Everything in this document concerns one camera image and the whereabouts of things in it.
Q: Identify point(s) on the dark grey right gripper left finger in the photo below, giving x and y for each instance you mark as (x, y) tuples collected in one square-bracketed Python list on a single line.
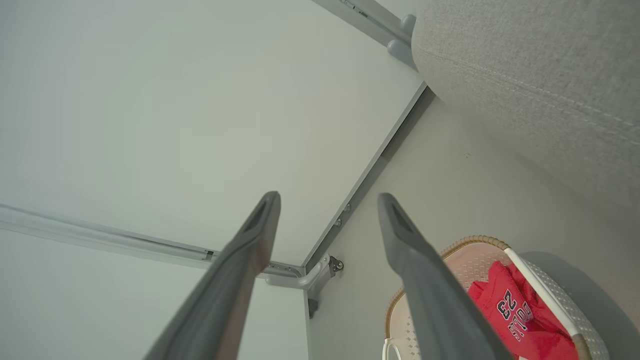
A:
[(225, 295)]

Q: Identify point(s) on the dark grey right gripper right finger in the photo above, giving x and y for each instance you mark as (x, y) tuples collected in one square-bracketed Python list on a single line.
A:
[(435, 300)]

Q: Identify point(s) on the grey fabric sofa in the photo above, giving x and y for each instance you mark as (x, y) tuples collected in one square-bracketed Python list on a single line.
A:
[(540, 85)]

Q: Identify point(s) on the white woven laundry basket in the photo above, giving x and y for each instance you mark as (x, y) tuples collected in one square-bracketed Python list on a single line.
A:
[(465, 265)]

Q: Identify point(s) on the red jersey with number 23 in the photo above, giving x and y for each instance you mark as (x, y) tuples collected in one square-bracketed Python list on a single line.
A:
[(520, 310)]

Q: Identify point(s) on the metal frame corner bracket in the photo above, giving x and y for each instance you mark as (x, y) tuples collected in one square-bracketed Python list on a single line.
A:
[(334, 265)]

